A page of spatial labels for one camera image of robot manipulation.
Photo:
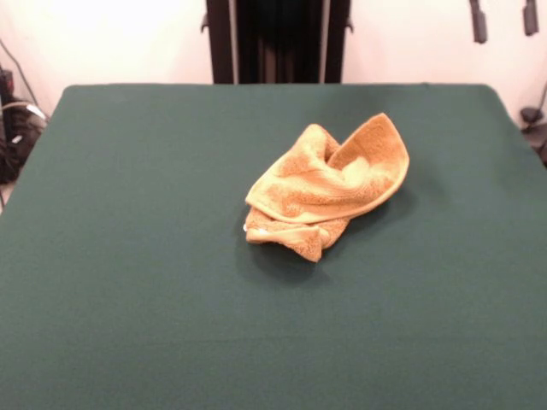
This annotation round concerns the black power strip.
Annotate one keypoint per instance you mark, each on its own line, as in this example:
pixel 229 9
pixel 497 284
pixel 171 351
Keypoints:
pixel 6 83

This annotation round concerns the orange terry towel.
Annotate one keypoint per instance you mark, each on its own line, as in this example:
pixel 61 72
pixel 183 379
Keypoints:
pixel 307 192

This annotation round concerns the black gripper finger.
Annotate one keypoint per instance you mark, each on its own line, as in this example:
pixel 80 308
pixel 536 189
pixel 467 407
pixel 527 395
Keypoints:
pixel 479 23
pixel 531 19

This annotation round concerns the dark green tablecloth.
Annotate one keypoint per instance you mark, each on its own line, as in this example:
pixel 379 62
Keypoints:
pixel 128 256

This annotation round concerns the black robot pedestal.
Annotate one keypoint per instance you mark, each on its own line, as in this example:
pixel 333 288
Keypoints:
pixel 222 42

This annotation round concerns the small black plug adapter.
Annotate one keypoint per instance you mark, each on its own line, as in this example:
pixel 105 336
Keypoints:
pixel 530 115

